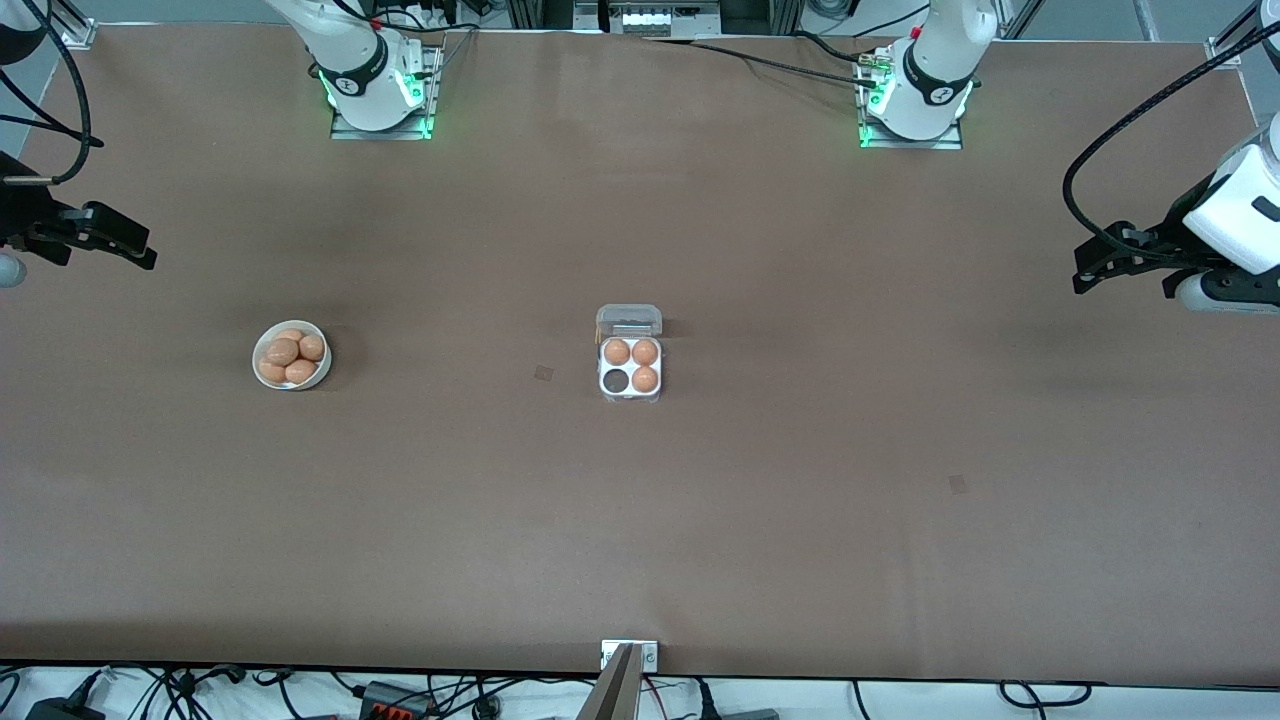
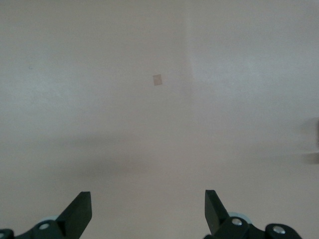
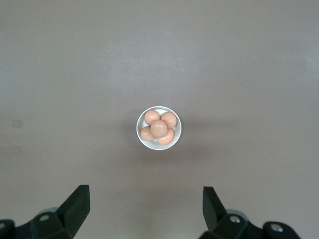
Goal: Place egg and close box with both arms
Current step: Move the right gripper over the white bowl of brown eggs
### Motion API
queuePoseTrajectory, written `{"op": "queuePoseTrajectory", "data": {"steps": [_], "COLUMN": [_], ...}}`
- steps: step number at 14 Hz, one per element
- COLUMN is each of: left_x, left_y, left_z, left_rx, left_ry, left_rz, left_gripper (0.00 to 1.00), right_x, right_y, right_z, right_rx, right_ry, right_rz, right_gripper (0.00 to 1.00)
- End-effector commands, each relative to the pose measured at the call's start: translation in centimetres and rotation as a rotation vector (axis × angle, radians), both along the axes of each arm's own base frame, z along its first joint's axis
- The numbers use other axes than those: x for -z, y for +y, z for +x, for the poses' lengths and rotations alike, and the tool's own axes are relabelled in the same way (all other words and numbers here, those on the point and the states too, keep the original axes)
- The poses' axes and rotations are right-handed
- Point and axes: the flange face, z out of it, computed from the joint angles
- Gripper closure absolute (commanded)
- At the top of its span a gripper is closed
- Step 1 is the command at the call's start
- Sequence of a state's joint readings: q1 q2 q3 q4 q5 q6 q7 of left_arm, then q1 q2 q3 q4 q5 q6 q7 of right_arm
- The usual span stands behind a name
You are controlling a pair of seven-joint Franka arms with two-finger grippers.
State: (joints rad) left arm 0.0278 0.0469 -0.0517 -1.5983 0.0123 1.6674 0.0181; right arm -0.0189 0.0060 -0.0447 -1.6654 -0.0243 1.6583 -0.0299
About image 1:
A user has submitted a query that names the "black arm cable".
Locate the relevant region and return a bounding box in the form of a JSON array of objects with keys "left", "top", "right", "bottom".
[
  {"left": 1063, "top": 20, "right": 1280, "bottom": 266},
  {"left": 0, "top": 0, "right": 103, "bottom": 188}
]

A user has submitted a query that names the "black orange connector box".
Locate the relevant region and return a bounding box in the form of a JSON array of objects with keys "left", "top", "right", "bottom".
[{"left": 360, "top": 682, "right": 433, "bottom": 720}]

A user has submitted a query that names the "grey camera post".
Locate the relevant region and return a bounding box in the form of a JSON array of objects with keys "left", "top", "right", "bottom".
[{"left": 578, "top": 645, "right": 641, "bottom": 720}]

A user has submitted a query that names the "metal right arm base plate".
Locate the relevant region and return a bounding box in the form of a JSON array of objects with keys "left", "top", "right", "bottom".
[{"left": 330, "top": 45, "right": 435, "bottom": 141}]

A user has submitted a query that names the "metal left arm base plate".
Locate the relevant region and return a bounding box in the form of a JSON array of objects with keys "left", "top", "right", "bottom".
[{"left": 858, "top": 45, "right": 964, "bottom": 151}]

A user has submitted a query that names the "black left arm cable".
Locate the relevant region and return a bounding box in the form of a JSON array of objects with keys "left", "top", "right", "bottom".
[{"left": 1063, "top": 20, "right": 1280, "bottom": 266}]

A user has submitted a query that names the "white round bowl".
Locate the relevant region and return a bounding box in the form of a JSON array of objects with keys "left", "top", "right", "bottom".
[{"left": 252, "top": 320, "right": 333, "bottom": 391}]

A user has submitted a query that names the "black looped floor cable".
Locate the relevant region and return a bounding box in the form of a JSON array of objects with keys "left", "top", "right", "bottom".
[{"left": 1000, "top": 680, "right": 1093, "bottom": 707}]

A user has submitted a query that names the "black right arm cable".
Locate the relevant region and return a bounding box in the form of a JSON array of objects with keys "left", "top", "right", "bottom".
[{"left": 0, "top": 0, "right": 103, "bottom": 188}]

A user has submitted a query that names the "grey electrical control box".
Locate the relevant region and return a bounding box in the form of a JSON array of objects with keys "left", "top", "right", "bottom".
[{"left": 575, "top": 0, "right": 723, "bottom": 39}]

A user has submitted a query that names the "clear plastic egg box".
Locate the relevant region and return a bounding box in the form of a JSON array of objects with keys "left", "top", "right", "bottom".
[{"left": 596, "top": 304, "right": 664, "bottom": 404}]

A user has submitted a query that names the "black thick table cable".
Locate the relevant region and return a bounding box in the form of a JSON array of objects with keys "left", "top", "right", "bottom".
[{"left": 640, "top": 35, "right": 886, "bottom": 91}]

